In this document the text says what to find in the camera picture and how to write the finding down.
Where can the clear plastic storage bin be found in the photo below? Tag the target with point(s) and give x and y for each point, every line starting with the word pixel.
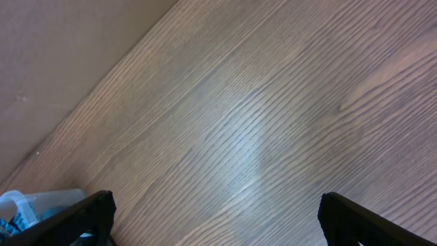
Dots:
pixel 14 201

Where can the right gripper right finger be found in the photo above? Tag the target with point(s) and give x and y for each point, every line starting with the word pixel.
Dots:
pixel 346 223

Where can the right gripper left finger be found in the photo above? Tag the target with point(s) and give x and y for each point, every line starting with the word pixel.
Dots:
pixel 88 222

